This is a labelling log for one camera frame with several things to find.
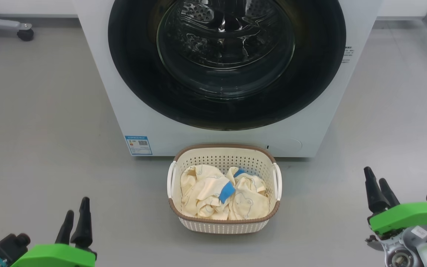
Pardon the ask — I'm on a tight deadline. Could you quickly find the white front-load washing machine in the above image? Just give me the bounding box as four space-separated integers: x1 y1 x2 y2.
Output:
72 0 383 158

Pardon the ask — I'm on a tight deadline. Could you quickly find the dark grey round disc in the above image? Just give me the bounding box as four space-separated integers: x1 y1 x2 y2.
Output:
108 0 347 131

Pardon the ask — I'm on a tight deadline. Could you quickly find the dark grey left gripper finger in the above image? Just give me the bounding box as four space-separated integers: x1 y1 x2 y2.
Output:
71 197 93 248
55 210 74 245

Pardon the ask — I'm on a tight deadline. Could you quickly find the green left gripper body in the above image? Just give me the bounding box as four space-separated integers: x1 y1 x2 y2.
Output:
10 244 96 267

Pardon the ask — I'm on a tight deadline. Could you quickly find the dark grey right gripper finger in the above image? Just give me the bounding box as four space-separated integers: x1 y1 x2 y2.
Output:
379 178 400 208
364 167 389 214

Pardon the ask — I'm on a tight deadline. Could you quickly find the cream perforated laundry basket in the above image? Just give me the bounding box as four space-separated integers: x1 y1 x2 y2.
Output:
167 144 282 234

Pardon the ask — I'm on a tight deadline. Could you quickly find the cream garment with blue cuff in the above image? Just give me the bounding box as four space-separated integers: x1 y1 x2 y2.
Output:
181 164 236 220
226 167 270 220

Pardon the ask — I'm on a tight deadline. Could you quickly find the blue energy label sticker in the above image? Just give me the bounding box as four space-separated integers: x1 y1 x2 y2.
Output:
125 135 153 156

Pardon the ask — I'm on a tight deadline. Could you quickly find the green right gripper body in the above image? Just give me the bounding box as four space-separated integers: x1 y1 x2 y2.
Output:
369 202 427 235

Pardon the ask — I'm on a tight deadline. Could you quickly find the white partition board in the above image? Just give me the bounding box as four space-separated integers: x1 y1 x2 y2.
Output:
377 0 427 18
0 0 77 17

